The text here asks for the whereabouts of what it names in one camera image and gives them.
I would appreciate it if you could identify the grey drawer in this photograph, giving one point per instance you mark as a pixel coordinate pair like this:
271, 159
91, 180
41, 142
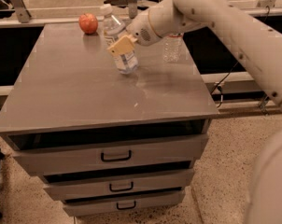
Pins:
125, 202
120, 184
93, 157

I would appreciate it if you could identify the blue labelled plastic bottle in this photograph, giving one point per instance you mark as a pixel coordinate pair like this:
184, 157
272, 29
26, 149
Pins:
114, 29

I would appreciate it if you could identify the grey drawer cabinet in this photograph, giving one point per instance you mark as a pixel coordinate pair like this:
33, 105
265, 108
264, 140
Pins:
69, 93

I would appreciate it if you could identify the clear plastic water bottle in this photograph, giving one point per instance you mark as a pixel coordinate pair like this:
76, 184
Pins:
171, 48

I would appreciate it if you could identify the top grey drawer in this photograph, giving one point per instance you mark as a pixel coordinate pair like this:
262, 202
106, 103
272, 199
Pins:
93, 157

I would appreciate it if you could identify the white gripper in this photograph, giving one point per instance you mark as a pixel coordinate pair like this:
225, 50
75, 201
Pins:
140, 29

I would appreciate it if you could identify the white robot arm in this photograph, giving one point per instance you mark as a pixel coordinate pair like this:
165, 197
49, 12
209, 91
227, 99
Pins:
257, 47

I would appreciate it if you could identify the bottom grey drawer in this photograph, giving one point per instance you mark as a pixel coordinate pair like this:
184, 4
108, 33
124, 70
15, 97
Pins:
125, 202

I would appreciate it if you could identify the red apple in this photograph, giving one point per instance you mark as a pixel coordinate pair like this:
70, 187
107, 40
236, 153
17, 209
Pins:
88, 23

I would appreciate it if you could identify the middle grey drawer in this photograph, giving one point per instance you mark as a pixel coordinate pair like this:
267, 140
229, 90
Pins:
120, 184

